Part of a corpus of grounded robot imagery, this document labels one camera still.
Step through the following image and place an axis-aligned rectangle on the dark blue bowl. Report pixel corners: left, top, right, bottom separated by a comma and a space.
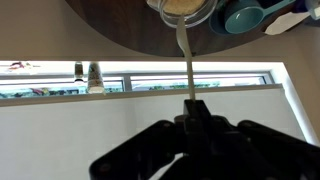
208, 0, 268, 36

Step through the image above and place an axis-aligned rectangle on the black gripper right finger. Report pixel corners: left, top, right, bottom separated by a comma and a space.
237, 120, 320, 180

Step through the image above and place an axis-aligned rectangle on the white plastic stirrer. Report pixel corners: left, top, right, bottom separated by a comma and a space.
176, 15, 196, 100

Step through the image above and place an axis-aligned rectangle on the small bottle on windowsill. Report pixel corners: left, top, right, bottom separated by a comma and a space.
74, 61, 84, 84

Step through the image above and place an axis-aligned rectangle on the patterned cup on windowsill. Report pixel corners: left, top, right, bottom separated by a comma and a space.
87, 62, 105, 94

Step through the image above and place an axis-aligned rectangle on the white roller blind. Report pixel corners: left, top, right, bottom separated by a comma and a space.
0, 83, 316, 180

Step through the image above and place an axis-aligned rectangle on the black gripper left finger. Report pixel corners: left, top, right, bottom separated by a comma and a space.
89, 120, 183, 180

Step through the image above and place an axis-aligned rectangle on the light blue small carton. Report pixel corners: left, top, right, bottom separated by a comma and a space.
305, 0, 320, 20

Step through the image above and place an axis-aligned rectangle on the glass jar with sugar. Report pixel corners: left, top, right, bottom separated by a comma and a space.
145, 0, 218, 28

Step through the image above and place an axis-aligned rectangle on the teal measuring cup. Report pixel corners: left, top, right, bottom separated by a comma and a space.
224, 0, 295, 34

